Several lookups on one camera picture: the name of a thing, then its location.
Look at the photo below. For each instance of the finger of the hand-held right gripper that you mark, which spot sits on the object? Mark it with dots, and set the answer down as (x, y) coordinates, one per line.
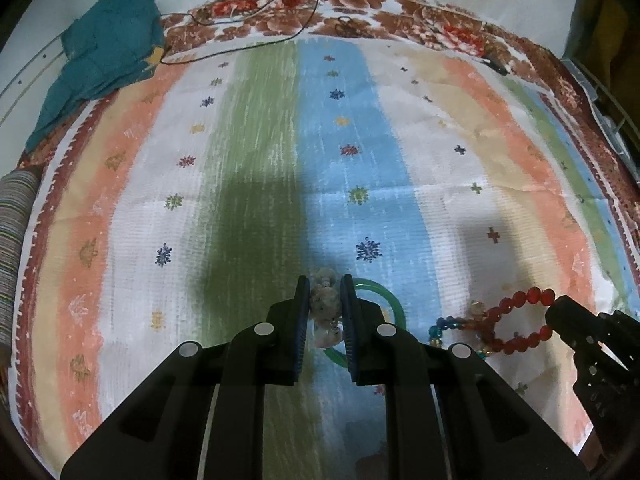
(567, 322)

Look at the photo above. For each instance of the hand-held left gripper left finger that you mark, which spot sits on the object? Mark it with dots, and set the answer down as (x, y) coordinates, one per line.
(301, 330)

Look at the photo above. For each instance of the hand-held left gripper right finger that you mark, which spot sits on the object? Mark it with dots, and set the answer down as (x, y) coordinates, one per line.
(350, 330)

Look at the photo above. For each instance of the green jade bangle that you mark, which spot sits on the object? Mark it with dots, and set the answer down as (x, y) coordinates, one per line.
(395, 305)

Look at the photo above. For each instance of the striped floral bedsheet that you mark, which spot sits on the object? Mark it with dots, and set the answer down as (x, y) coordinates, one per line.
(310, 170)

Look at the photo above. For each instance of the striped pillow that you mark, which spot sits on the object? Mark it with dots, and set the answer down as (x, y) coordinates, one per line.
(15, 255)

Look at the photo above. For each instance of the teal cloth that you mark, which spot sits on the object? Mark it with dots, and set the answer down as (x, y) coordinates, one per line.
(100, 55)

